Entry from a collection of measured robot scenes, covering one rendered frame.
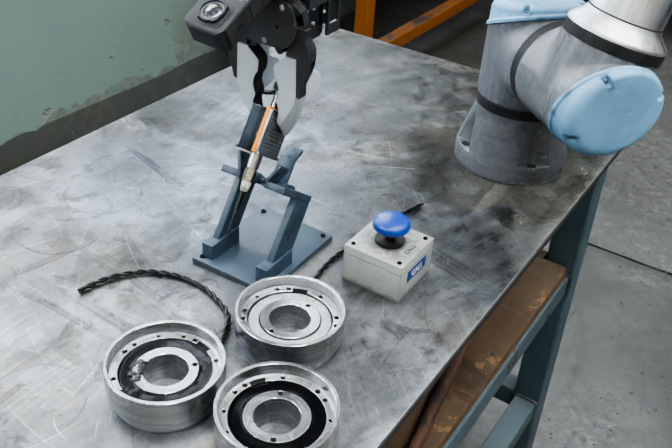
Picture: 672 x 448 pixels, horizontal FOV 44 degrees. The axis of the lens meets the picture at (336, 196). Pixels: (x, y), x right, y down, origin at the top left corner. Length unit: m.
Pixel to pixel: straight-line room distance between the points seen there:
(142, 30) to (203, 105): 1.68
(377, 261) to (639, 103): 0.33
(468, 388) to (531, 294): 0.24
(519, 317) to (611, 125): 0.43
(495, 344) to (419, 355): 0.42
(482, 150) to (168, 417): 0.57
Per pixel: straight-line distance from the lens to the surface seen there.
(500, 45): 1.07
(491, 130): 1.11
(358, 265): 0.89
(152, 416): 0.73
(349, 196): 1.05
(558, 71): 0.96
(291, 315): 0.83
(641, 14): 0.95
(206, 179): 1.07
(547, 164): 1.13
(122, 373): 0.76
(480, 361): 1.21
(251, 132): 0.84
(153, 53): 2.99
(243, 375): 0.74
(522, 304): 1.33
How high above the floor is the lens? 1.36
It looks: 32 degrees down
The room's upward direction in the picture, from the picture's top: 4 degrees clockwise
